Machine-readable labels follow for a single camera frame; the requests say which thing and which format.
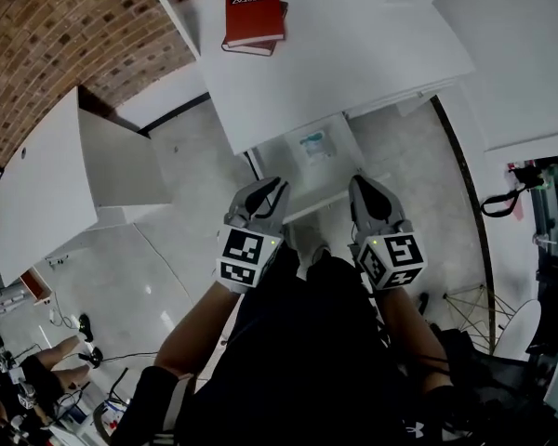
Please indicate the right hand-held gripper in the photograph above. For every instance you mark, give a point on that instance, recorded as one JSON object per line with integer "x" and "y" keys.
{"x": 390, "y": 258}

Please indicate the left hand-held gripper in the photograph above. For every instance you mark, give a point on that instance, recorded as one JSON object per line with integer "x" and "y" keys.
{"x": 242, "y": 253}

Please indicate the white drawer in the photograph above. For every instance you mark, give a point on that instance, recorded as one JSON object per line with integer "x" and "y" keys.
{"x": 328, "y": 177}

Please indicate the teal white item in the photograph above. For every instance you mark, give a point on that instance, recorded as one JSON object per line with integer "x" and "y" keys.
{"x": 315, "y": 147}

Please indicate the person's right forearm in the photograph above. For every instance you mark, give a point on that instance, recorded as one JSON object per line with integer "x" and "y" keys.
{"x": 411, "y": 337}

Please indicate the person's left forearm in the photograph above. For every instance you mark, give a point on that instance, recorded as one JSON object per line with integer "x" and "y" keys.
{"x": 197, "y": 328}

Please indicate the white drawer cabinet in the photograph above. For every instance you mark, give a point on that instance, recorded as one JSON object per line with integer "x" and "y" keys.
{"x": 344, "y": 54}

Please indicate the black curved floor strip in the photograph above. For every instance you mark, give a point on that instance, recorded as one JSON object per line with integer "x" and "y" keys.
{"x": 469, "y": 188}

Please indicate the dark red book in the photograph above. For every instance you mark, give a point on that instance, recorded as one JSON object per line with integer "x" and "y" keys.
{"x": 260, "y": 48}

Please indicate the person's black clothing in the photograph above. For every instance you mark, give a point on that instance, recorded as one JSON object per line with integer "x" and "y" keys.
{"x": 307, "y": 351}

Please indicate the dark shelf unit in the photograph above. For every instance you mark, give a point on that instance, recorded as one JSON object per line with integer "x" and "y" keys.
{"x": 551, "y": 212}

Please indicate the bright red book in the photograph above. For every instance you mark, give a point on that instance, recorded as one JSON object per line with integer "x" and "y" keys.
{"x": 253, "y": 14}

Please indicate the white round chair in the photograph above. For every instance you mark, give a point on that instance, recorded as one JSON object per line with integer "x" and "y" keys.
{"x": 521, "y": 330}

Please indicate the black bag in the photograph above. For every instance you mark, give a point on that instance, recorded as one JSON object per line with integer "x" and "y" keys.
{"x": 488, "y": 374}

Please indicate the large white table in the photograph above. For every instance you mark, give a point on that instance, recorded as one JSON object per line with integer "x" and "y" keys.
{"x": 516, "y": 49}

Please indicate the white side table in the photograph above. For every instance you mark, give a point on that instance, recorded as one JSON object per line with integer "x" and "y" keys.
{"x": 42, "y": 188}

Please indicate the small red box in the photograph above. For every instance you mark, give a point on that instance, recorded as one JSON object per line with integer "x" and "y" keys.
{"x": 36, "y": 287}

